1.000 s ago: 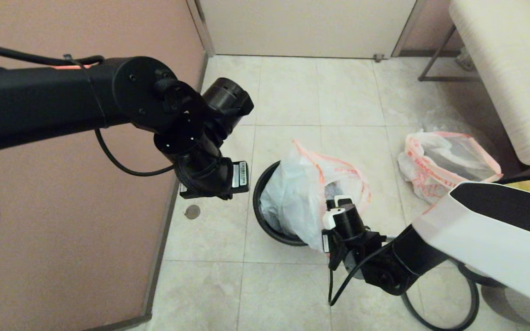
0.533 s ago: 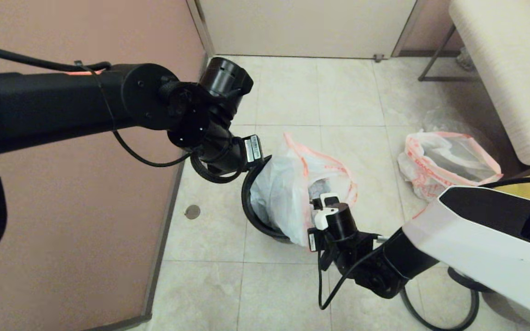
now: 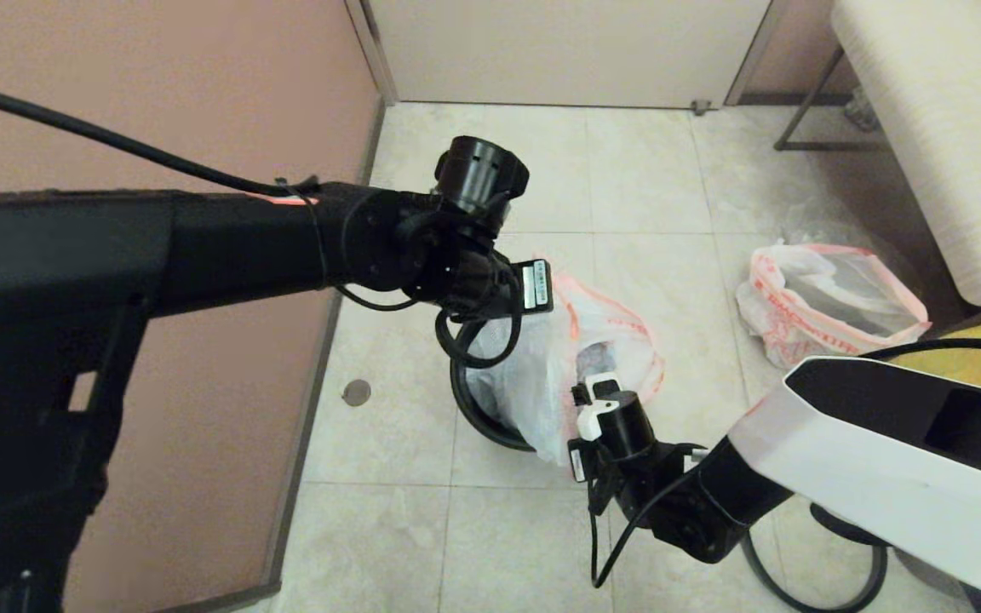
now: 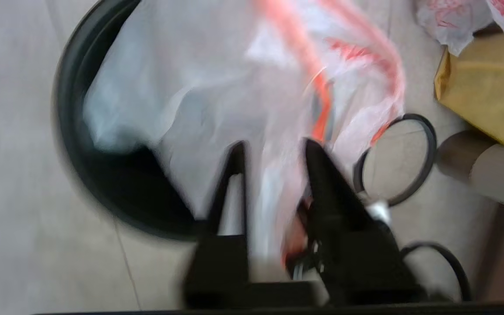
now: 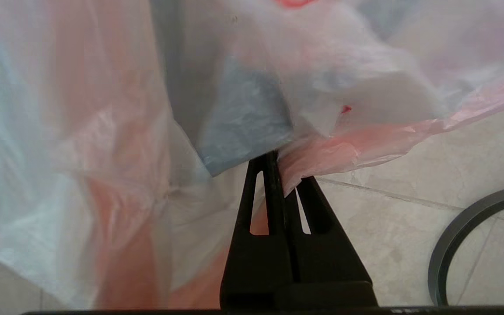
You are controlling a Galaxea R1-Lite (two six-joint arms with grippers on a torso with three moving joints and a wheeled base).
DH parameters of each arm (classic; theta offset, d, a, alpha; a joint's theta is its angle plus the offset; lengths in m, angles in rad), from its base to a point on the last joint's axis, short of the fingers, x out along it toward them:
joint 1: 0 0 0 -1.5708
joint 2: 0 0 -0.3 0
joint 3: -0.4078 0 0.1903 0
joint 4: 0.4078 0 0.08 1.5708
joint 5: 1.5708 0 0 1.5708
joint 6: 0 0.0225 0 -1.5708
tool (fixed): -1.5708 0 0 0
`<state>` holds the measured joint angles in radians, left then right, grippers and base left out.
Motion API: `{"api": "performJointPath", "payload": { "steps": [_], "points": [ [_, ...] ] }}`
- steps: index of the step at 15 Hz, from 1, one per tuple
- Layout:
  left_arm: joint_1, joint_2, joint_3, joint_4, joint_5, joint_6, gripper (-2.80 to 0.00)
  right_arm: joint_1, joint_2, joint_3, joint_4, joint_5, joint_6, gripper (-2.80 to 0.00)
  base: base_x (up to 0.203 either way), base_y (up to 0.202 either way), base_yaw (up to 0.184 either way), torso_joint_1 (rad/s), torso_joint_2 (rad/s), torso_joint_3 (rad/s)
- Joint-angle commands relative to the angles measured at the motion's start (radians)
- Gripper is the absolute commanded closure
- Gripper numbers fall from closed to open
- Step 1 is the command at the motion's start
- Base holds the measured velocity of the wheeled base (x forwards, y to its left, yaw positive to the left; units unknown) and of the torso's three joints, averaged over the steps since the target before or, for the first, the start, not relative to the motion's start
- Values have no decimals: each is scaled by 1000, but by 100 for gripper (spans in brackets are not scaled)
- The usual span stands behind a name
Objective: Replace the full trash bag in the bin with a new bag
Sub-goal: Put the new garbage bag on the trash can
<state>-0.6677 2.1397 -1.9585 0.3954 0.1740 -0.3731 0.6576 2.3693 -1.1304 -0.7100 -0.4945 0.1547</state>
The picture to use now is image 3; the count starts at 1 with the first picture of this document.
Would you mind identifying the black round trash bin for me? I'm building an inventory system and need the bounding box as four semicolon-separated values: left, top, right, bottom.
448;336;542;452

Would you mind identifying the left wrist camera black cylinder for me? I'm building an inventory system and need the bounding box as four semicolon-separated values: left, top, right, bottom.
433;135;531;235

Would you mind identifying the used white red-print trash bag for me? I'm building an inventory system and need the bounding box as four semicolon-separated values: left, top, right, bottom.
735;243;932;369

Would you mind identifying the beige door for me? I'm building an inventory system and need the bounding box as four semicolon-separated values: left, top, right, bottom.
367;0;772;112

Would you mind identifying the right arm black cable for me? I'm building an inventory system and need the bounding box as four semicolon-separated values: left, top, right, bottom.
810;502;887;547

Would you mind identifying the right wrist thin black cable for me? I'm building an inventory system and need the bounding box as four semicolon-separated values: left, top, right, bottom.
588;338;981;588

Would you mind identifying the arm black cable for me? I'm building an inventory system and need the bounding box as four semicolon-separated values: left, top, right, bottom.
810;502;887;547
0;81;321;198

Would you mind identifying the white wood-grain table top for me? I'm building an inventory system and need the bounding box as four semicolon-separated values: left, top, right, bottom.
829;0;981;307

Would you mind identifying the small clear plastic item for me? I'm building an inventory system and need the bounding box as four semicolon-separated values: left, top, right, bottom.
844;89;879;135

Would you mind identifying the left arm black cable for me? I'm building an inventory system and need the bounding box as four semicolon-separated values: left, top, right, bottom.
0;81;321;198

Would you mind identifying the right wrist camera black cylinder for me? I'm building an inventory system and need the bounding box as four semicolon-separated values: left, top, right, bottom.
570;372;657;465

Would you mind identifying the black bin retaining ring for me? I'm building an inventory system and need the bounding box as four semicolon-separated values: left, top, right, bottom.
737;511;888;613

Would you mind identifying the left wrist thin black cable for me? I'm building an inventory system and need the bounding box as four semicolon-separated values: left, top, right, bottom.
336;285;423;312

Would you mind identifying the white cartoon-print plastic bag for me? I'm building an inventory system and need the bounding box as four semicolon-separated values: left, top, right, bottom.
463;271;666;467

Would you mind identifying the wrist thin black cable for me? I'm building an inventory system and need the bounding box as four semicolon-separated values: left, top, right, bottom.
588;338;981;588
336;285;423;312

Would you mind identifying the wrist camera black cylinder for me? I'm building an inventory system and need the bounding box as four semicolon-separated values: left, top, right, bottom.
433;135;531;235
570;372;657;465

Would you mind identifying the dark metal table frame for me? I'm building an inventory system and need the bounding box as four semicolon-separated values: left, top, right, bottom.
772;47;892;156

